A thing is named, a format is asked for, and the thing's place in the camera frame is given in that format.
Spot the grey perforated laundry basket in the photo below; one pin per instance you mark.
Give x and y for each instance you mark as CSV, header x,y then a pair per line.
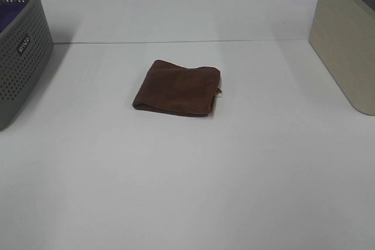
x,y
26,48

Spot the purple cloth in basket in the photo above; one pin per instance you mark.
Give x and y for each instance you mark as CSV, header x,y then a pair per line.
x,y
8,12

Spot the brown towel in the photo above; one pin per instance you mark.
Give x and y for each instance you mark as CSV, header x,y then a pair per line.
x,y
171,89

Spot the beige storage bin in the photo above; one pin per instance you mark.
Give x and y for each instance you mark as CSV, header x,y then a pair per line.
x,y
342,35

